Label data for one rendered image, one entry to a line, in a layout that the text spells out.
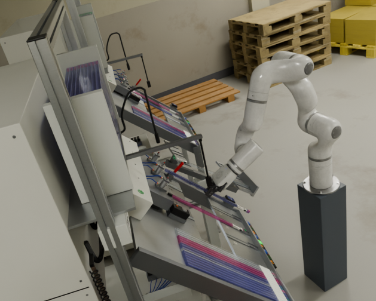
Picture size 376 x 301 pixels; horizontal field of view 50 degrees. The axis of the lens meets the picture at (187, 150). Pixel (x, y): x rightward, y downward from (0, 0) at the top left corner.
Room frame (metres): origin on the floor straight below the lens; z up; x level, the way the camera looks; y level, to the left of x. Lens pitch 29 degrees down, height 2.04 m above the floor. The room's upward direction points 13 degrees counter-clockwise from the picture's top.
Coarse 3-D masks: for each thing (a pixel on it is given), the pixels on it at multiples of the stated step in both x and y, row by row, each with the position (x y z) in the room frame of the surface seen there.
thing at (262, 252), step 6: (240, 216) 1.60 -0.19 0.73; (246, 222) 1.54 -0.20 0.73; (246, 228) 1.51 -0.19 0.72; (252, 234) 1.45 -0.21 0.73; (252, 240) 1.42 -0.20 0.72; (258, 246) 1.37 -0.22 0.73; (264, 252) 1.32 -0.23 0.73; (264, 258) 1.29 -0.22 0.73; (270, 264) 1.24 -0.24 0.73; (276, 276) 1.18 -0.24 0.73; (282, 282) 1.13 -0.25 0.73; (288, 294) 1.07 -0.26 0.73; (294, 300) 1.04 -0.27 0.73
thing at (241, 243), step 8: (208, 200) 1.62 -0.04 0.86; (216, 208) 1.57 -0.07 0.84; (224, 208) 1.62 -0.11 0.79; (224, 216) 1.52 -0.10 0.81; (232, 216) 1.57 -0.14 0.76; (224, 224) 1.44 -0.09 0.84; (240, 224) 1.54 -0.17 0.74; (224, 232) 1.36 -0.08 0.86; (232, 232) 1.40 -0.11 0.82; (240, 232) 1.44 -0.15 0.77; (248, 232) 1.48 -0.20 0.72; (232, 240) 1.32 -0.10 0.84; (240, 240) 1.36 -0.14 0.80; (248, 240) 1.40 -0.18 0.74; (232, 248) 1.25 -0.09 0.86; (240, 248) 1.28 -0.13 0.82; (248, 248) 1.32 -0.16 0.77; (256, 248) 1.35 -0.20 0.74; (240, 256) 1.22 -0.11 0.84; (248, 256) 1.25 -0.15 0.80; (256, 256) 1.29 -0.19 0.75; (264, 264) 1.25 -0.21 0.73
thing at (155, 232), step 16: (176, 192) 1.50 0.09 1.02; (160, 208) 1.27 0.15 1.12; (144, 224) 1.10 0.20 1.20; (160, 224) 1.16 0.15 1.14; (176, 224) 1.22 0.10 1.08; (192, 224) 1.28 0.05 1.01; (144, 240) 1.01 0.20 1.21; (160, 240) 1.05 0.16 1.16; (176, 240) 1.10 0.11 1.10; (176, 256) 1.00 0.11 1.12
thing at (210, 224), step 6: (198, 180) 1.88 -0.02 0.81; (204, 180) 1.87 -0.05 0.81; (204, 186) 1.87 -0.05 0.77; (210, 210) 1.87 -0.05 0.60; (204, 216) 1.87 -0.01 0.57; (204, 222) 1.90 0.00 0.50; (210, 222) 1.87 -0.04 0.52; (210, 228) 1.86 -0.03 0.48; (216, 228) 1.87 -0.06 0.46; (210, 234) 1.86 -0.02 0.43; (216, 234) 1.87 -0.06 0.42; (210, 240) 1.86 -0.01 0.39; (216, 240) 1.87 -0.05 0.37
